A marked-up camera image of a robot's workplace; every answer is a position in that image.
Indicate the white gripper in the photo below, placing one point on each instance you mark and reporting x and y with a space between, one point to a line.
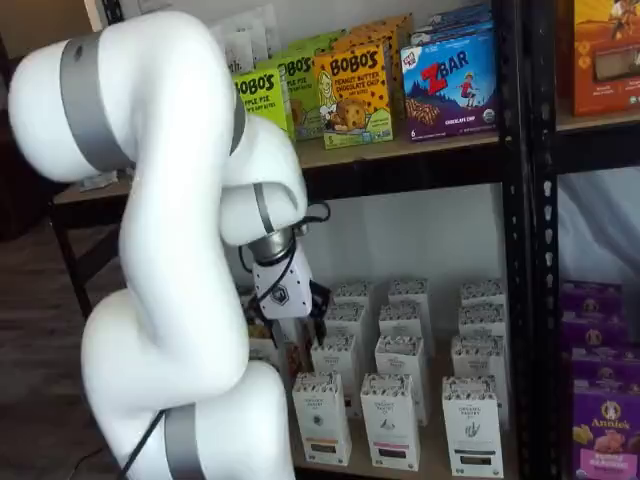
285 295

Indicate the white box yellow strip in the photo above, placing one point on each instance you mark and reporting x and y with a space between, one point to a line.
352 292
320 420
332 357
347 320

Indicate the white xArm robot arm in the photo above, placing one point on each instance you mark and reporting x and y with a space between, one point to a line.
150 200

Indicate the white box pink strip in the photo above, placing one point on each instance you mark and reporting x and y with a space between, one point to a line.
407 290
390 425
400 320
400 357

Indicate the white box black strip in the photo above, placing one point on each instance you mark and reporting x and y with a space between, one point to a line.
482 320
470 430
482 292
477 357

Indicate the wooden shelf board with snacks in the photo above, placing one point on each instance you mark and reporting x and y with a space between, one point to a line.
400 147

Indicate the green Bobo's apple pie box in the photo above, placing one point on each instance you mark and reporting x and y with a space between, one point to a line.
265 100
320 42
305 100

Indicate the yellow Bobo's peanut butter box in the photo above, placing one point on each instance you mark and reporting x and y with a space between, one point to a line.
370 37
385 22
352 100

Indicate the black metal shelf rack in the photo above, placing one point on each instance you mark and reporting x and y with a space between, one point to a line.
537 350
510 250

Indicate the blue Zbar box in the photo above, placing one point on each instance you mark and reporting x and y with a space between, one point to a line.
450 34
450 90
460 14

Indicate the purple Annie's box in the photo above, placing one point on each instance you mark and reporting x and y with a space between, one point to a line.
605 367
595 332
607 435
592 300

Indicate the wooden shelf board orange boxes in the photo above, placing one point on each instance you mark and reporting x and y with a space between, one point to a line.
600 122

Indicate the orange snack box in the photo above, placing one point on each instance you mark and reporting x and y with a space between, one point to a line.
607 60

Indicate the white Purely Elizabeth bag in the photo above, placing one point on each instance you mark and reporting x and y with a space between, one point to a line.
237 50
262 30

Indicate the white plastic sheet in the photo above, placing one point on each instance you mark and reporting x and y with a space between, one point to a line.
600 225

